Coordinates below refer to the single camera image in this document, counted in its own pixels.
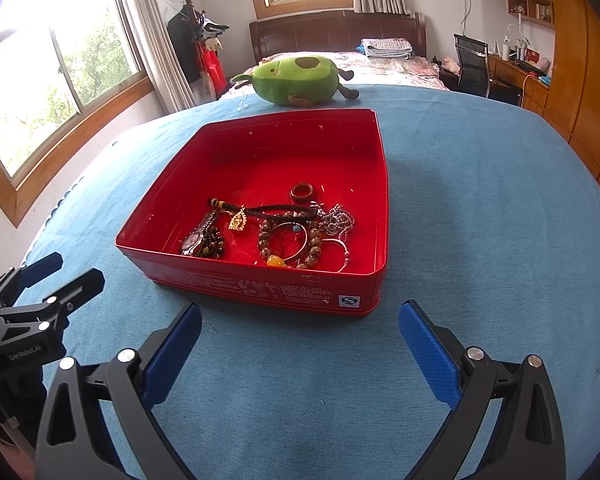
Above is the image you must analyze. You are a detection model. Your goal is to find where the green avocado plush toy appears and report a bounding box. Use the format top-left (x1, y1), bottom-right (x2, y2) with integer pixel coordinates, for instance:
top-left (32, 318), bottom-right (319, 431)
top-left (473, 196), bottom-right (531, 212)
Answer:
top-left (230, 55), bottom-right (361, 107)

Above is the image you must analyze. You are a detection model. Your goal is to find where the large wooden framed window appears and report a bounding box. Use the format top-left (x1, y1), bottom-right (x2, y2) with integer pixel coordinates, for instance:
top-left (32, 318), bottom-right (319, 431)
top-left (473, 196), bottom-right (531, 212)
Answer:
top-left (0, 0), bottom-right (156, 226)

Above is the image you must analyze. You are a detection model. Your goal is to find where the silver wristwatch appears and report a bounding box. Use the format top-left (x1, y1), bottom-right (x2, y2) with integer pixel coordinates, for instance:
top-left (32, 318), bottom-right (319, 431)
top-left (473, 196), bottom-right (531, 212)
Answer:
top-left (180, 212), bottom-right (218, 257)

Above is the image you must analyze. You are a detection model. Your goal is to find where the thin bangle with blue bead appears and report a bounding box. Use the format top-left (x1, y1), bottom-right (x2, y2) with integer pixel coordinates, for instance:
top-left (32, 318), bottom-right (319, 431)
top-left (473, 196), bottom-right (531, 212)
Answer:
top-left (269, 222), bottom-right (308, 263)

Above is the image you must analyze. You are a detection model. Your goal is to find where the silver chain necklace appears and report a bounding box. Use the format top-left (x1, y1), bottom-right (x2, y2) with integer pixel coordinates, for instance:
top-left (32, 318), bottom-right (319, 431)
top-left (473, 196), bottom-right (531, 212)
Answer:
top-left (317, 203), bottom-right (357, 239)

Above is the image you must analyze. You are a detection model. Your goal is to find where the dark wooden headboard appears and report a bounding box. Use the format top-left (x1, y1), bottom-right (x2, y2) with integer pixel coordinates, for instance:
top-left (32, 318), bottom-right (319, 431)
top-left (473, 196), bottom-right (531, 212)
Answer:
top-left (249, 11), bottom-right (427, 56)

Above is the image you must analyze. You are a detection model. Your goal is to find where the dark bead bracelet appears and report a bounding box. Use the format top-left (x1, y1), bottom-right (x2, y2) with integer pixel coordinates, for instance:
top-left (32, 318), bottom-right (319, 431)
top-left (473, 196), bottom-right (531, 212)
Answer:
top-left (202, 227), bottom-right (227, 260)

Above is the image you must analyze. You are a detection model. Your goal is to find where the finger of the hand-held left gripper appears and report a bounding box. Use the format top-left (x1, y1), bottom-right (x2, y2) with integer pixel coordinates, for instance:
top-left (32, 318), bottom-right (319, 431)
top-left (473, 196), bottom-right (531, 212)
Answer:
top-left (0, 252), bottom-right (63, 307)
top-left (0, 267), bottom-right (106, 333)

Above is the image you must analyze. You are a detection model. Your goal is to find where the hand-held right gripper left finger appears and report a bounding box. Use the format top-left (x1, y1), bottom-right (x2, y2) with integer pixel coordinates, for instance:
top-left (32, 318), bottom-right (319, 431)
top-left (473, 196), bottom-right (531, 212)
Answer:
top-left (35, 303), bottom-right (203, 480)

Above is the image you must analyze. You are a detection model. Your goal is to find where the wooden coat rack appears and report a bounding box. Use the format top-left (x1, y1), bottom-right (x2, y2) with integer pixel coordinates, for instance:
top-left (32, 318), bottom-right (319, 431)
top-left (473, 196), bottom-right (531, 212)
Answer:
top-left (167, 0), bottom-right (231, 86)

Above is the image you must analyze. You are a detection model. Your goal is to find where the wooden bed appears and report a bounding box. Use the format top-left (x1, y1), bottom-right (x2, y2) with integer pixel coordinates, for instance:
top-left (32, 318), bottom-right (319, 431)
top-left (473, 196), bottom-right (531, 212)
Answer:
top-left (217, 50), bottom-right (451, 101)

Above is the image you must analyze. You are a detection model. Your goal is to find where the wooden wardrobe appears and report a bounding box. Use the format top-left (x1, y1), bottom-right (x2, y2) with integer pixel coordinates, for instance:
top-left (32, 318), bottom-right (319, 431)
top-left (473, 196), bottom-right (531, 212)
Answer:
top-left (542, 0), bottom-right (600, 196)

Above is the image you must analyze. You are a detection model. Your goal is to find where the wooden desk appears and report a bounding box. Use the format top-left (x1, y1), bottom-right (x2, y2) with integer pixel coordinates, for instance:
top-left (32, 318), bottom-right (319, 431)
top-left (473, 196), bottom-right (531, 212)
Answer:
top-left (487, 52), bottom-right (551, 111)

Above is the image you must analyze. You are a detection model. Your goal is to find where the wooden bead bracelet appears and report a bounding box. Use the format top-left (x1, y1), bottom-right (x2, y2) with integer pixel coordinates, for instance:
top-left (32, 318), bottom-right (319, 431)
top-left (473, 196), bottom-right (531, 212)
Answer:
top-left (257, 216), bottom-right (324, 270)

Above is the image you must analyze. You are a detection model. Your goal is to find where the wooden wall shelf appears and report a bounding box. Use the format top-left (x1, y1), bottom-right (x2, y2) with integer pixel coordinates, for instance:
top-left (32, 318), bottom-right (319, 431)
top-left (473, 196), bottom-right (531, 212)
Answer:
top-left (505, 0), bottom-right (555, 26)

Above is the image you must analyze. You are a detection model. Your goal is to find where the black cord gold pendant necklace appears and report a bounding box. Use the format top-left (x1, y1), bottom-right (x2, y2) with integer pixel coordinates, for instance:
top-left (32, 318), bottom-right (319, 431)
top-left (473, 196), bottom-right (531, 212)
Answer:
top-left (207, 199), bottom-right (326, 233)

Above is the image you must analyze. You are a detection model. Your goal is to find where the brown ring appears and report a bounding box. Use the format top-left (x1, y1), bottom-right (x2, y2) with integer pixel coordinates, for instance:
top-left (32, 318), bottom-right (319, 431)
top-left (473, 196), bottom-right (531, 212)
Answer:
top-left (289, 183), bottom-right (317, 204)

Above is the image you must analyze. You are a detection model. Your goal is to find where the silver bangle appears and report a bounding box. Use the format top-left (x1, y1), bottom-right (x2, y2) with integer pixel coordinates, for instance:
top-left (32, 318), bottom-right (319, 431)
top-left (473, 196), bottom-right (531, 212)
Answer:
top-left (321, 238), bottom-right (353, 274)

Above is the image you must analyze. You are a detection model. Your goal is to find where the red bag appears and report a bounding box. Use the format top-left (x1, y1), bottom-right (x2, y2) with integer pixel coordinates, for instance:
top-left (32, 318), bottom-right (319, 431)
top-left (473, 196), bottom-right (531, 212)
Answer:
top-left (196, 40), bottom-right (228, 101)

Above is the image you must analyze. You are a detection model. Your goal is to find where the black office chair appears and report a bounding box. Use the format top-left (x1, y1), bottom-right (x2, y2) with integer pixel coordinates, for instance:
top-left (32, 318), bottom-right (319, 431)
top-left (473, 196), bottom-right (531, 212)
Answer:
top-left (452, 34), bottom-right (493, 98)

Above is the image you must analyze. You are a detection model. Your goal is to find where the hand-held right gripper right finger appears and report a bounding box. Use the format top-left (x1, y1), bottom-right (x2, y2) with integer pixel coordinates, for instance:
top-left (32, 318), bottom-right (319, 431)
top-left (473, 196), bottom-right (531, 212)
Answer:
top-left (398, 299), bottom-right (567, 480)

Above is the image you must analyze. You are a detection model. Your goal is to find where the folded patterned blanket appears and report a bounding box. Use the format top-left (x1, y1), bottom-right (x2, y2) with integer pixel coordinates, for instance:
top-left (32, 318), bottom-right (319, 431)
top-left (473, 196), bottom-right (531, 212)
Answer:
top-left (357, 38), bottom-right (414, 59)

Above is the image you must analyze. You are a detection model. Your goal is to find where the red tin box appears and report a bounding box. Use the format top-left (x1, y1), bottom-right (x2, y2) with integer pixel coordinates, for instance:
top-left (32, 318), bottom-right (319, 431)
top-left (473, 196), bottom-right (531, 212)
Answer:
top-left (115, 108), bottom-right (392, 317)

